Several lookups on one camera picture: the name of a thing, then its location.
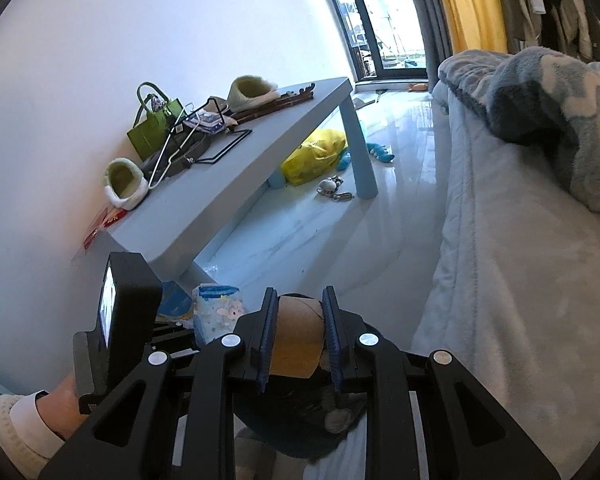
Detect blue tissue pack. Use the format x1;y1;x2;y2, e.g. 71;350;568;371
193;284;246;347

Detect brown tape roll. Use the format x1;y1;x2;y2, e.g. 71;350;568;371
270;295;325;379

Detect person left hand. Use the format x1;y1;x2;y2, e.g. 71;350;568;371
35;373;87;441

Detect red paper packet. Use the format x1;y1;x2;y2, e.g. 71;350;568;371
82;205;128;250

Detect light blue side table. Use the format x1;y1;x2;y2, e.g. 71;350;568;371
104;77;378;282

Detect grey bed sheet mattress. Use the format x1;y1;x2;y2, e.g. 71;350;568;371
337;86;600;479

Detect green handbag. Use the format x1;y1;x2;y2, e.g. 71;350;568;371
126;81;184;160

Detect yellow plastic bag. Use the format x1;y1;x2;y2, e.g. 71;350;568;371
280;129;348;186

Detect green white fluffy slipper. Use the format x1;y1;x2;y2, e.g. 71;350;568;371
226;75;280;113

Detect dark wooden sticks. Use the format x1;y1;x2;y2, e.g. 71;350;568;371
228;82;316;124

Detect blue plush toy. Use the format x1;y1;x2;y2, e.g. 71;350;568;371
336;142;394;171

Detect blue grey fleece blanket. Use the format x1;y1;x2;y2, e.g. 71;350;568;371
438;47;600;214

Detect black framed window door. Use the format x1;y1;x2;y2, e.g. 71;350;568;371
332;0;427;82

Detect grey curtain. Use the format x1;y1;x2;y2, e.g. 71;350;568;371
413;0;453;90

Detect hanging clothes on rack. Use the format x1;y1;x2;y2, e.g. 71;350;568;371
500;0;600;63

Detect yellow curtain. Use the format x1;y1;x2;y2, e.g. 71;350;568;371
442;0;508;53

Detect black wire hanger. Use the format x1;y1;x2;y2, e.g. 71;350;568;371
140;96;252;190

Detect keychain on floor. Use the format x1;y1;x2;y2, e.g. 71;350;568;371
316;176;354;202

